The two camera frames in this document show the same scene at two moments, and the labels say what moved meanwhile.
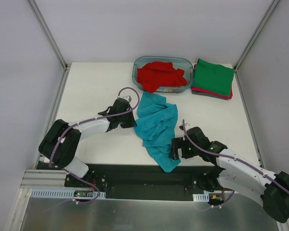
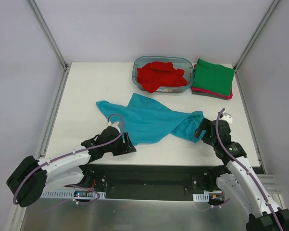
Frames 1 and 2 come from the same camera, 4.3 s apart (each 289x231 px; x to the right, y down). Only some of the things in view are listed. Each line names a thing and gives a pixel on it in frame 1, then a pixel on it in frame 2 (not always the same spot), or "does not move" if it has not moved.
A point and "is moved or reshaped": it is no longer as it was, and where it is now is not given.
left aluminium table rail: [52, 113] does not move
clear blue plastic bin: [183, 63] does not move
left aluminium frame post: [44, 26] does not move
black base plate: [138, 182] does not move
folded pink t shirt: [208, 91] does not move
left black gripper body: [126, 118] → [124, 143]
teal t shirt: [156, 126] is moved or reshaped
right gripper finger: [176, 153] → [197, 133]
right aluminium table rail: [248, 119] does not move
